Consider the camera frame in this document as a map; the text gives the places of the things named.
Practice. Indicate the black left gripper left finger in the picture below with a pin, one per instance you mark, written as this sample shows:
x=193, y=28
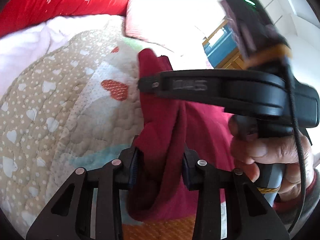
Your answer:
x=68, y=213

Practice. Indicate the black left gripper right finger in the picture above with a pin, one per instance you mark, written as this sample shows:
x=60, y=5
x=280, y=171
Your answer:
x=248, y=214

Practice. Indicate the dark red small garment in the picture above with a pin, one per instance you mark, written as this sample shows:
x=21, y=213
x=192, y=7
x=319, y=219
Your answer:
x=170, y=126

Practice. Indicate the right hand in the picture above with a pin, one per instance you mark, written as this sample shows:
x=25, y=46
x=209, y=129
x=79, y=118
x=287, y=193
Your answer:
x=247, y=154

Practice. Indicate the patchwork quilt bedspread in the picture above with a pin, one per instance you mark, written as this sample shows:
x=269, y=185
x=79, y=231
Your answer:
x=76, y=106

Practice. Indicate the red snowflake pillow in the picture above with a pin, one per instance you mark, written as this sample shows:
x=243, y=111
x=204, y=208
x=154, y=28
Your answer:
x=19, y=14

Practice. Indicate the white sheet with blue cord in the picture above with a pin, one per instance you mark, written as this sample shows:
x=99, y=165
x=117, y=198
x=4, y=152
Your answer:
x=22, y=48

